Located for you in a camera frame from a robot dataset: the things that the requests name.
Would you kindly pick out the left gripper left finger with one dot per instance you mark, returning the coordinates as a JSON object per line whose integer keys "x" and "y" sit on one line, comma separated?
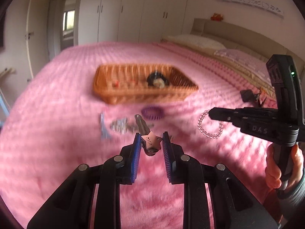
{"x": 91, "y": 194}

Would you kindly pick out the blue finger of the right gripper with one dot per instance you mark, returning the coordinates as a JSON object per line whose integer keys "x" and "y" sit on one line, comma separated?
{"x": 243, "y": 111}
{"x": 225, "y": 115}

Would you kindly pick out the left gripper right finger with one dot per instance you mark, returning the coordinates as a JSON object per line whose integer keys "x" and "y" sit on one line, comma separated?
{"x": 213, "y": 196}

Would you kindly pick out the light blue hair clip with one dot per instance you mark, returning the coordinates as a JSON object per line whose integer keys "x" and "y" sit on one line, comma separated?
{"x": 104, "y": 132}

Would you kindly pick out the silver star hair clip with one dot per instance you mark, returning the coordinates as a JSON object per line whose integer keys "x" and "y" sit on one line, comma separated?
{"x": 150, "y": 142}

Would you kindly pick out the black wristband watch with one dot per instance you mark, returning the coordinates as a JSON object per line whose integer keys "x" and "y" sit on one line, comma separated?
{"x": 157, "y": 79}

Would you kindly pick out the brown wicker basket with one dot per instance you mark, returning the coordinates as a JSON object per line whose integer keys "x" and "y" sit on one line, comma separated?
{"x": 126, "y": 83}

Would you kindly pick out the grey sleeve forearm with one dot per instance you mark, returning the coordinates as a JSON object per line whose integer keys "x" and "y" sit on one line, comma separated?
{"x": 292, "y": 201}

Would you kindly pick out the white bedroom door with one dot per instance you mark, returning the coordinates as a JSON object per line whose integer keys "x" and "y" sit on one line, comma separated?
{"x": 36, "y": 35}

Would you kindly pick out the right hand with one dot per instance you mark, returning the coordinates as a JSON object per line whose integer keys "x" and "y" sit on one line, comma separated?
{"x": 273, "y": 173}

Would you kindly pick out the black phone stand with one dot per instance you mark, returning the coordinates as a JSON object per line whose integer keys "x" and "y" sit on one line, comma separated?
{"x": 250, "y": 97}

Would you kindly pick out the pink patterned pillow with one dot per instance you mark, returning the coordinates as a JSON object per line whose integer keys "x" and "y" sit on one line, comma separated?
{"x": 246, "y": 61}

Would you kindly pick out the beige bed headboard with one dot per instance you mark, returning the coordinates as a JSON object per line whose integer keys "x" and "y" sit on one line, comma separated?
{"x": 248, "y": 41}

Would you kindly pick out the white floral pillow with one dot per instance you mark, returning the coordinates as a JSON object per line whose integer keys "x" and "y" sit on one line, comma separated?
{"x": 195, "y": 42}

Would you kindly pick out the red plush toy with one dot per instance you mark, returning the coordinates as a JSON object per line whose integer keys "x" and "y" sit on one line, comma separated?
{"x": 217, "y": 17}

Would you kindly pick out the white wardrobe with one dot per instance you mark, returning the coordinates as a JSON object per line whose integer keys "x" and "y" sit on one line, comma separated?
{"x": 129, "y": 20}

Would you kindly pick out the white decorative wall shelf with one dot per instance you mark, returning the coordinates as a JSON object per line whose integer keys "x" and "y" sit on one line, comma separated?
{"x": 259, "y": 4}

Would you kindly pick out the small wall shelf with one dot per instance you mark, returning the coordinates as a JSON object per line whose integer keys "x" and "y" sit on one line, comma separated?
{"x": 7, "y": 71}

